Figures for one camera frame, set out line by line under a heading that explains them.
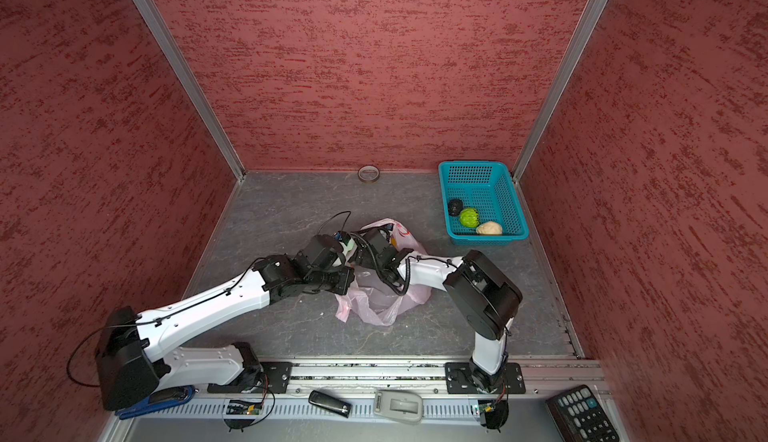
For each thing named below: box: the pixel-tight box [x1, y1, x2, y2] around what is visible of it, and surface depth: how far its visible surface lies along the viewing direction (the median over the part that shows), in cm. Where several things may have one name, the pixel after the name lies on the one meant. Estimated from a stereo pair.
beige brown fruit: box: [476, 221, 503, 235], surface depth 100 cm
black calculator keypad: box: [545, 384, 621, 442], surface depth 69 cm
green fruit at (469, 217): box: [459, 207, 479, 229], surface depth 102 cm
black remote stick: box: [308, 390, 353, 418], surface depth 70 cm
